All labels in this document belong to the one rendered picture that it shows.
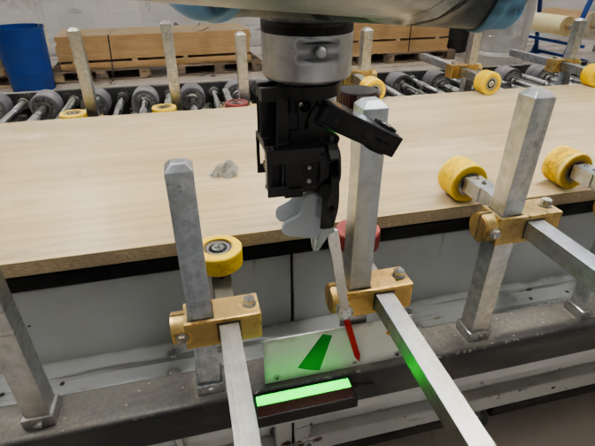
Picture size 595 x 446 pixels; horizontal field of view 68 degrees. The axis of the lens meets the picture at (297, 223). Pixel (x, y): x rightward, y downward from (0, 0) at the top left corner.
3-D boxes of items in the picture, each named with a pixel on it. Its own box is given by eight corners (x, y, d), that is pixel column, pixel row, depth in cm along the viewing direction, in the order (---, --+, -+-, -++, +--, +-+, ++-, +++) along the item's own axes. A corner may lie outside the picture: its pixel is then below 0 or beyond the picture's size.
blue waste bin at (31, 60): (58, 93, 515) (40, 25, 477) (3, 96, 500) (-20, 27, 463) (65, 81, 563) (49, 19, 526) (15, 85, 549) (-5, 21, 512)
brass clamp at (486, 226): (557, 239, 73) (566, 212, 71) (485, 249, 71) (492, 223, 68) (531, 220, 78) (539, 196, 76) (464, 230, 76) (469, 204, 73)
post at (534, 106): (483, 342, 85) (559, 90, 60) (467, 346, 84) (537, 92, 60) (473, 330, 88) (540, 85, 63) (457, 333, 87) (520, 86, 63)
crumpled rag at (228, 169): (231, 180, 97) (230, 171, 96) (204, 177, 99) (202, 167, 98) (248, 165, 104) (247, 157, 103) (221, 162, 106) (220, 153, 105)
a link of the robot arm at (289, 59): (336, 23, 48) (370, 35, 39) (334, 70, 50) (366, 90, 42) (253, 26, 46) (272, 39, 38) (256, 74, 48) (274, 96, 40)
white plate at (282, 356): (406, 357, 80) (414, 315, 75) (266, 385, 75) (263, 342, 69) (405, 355, 80) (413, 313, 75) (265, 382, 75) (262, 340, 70)
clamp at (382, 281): (410, 307, 74) (413, 283, 71) (333, 320, 71) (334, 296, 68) (395, 286, 78) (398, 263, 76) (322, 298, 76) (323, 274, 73)
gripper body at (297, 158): (257, 176, 53) (251, 73, 47) (325, 169, 55) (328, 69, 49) (268, 205, 47) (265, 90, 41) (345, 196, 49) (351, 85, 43)
